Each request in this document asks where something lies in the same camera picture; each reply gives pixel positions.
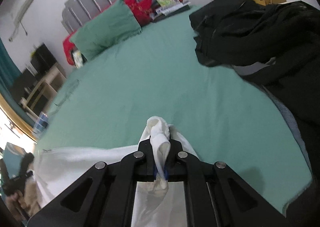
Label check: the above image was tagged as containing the teal curtain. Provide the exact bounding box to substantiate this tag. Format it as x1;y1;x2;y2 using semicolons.
0;41;35;127

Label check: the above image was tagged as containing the beige folded garment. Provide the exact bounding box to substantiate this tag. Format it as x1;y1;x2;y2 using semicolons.
22;178;41;217

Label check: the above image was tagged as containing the person left hand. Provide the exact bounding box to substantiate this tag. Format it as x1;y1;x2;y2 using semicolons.
5;190;29;222

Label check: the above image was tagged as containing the books and snack pile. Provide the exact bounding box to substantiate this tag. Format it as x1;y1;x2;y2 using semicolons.
150;0;190;22

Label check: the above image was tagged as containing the wooden computer desk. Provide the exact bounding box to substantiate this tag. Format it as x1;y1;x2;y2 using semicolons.
20;63;66;119

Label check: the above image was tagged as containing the white hooded jacket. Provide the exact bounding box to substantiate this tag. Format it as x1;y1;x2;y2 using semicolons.
28;116;196;226

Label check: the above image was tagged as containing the black computer monitor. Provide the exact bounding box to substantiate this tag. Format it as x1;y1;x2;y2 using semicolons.
9;69;37;103

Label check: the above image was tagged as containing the green bed sheet mattress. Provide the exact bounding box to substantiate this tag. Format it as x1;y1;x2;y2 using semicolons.
37;12;312;211

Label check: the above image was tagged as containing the green pillow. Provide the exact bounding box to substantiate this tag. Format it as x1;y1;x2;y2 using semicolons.
69;0;142;61

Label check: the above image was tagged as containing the black clothes pile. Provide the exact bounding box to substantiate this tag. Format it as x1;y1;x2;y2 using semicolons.
189;0;319;141

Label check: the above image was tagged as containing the black charging cable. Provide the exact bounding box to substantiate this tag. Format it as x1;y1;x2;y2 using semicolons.
53;79;80;107

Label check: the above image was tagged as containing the white air conditioner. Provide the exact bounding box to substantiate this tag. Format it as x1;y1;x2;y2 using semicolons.
9;0;34;42

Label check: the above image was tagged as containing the red pillow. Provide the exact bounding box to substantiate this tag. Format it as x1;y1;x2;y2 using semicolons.
62;0;153;66

